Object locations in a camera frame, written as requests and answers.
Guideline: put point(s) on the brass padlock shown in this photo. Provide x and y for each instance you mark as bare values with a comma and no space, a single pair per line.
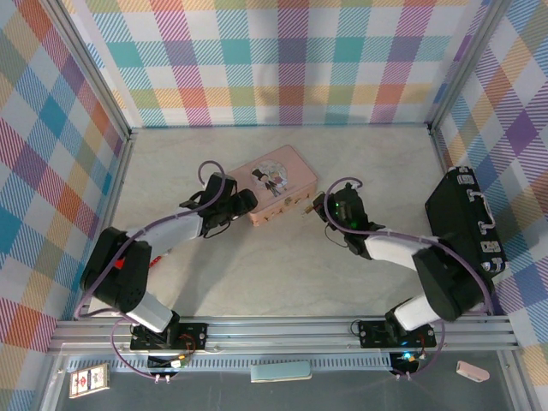
305,210

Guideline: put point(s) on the pink tin box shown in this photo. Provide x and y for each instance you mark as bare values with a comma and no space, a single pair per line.
295,162

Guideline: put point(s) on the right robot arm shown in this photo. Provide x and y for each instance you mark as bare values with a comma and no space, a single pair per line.
454,282

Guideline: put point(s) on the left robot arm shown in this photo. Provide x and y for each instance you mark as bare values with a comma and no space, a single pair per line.
120,274

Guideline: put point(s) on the red glitter object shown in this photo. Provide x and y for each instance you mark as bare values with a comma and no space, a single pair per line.
157,259

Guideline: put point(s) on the black suitcase silver fittings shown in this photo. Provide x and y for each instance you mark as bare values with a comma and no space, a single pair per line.
454,205

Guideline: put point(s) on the teal rectangular case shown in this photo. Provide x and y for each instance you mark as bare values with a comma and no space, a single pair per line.
280,371

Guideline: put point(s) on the small pink case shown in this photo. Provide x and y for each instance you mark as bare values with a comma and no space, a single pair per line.
472,371

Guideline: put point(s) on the red white card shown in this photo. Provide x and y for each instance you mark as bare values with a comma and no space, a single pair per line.
87,380

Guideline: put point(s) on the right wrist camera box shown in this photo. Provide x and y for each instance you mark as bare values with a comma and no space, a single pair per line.
356,186

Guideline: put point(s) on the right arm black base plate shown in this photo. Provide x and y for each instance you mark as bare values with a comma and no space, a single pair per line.
372,334

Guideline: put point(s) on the aluminium frame rail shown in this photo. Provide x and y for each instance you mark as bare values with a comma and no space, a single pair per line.
278,331

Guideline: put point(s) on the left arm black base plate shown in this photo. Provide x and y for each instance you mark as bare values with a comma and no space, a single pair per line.
192,336

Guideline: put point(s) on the aluminium frame post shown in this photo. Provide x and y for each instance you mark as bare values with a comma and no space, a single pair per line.
85,64
466,64

